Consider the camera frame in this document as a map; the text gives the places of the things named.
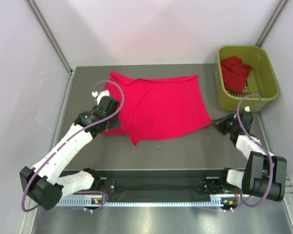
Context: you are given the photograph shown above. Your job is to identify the right aluminium frame post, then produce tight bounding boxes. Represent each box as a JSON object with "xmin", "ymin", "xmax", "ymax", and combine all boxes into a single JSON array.
[{"xmin": 255, "ymin": 0, "xmax": 289, "ymax": 47}]

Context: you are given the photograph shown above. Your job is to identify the aluminium frame post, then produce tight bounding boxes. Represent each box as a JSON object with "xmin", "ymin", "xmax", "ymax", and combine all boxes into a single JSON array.
[
  {"xmin": 25, "ymin": 0, "xmax": 73, "ymax": 74},
  {"xmin": 255, "ymin": 0, "xmax": 289, "ymax": 47}
]

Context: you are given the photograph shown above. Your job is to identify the olive green plastic basket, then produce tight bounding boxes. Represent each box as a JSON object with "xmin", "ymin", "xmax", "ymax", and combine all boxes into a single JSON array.
[{"xmin": 214, "ymin": 45, "xmax": 279, "ymax": 112}]

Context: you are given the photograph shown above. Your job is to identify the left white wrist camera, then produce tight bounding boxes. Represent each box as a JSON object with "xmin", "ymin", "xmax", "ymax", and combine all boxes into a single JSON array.
[{"xmin": 91, "ymin": 90, "xmax": 110, "ymax": 99}]

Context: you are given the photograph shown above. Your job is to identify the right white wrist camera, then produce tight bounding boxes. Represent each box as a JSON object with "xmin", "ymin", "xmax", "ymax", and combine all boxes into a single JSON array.
[{"xmin": 244, "ymin": 106, "xmax": 251, "ymax": 112}]

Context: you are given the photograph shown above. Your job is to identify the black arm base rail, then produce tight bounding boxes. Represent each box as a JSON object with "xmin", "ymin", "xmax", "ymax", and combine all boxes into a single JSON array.
[{"xmin": 90, "ymin": 169, "xmax": 236, "ymax": 203}]

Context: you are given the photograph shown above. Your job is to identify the dark red t shirt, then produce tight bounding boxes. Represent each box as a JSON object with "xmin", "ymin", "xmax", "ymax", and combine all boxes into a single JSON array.
[{"xmin": 220, "ymin": 56, "xmax": 252, "ymax": 94}]

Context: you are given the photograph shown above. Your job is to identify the left aluminium frame post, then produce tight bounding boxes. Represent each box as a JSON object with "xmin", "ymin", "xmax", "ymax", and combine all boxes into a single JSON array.
[{"xmin": 25, "ymin": 0, "xmax": 73, "ymax": 74}]

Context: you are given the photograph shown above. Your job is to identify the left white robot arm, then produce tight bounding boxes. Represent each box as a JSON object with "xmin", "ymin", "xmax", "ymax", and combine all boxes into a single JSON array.
[{"xmin": 20, "ymin": 96, "xmax": 124, "ymax": 212}]

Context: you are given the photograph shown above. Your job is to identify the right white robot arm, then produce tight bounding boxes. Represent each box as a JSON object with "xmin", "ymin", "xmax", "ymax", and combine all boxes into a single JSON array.
[{"xmin": 203, "ymin": 111, "xmax": 287, "ymax": 202}]

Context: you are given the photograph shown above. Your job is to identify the slotted grey cable duct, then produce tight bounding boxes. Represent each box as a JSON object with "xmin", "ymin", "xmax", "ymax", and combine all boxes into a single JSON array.
[{"xmin": 56, "ymin": 195, "xmax": 237, "ymax": 209}]

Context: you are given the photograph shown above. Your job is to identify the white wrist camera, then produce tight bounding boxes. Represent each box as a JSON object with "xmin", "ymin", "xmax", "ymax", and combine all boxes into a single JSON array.
[
  {"xmin": 91, "ymin": 90, "xmax": 110, "ymax": 99},
  {"xmin": 244, "ymin": 106, "xmax": 251, "ymax": 112}
]

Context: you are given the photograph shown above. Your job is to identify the bright pink t shirt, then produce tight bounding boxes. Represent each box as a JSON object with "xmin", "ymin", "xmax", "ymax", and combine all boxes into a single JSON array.
[{"xmin": 103, "ymin": 71, "xmax": 211, "ymax": 144}]

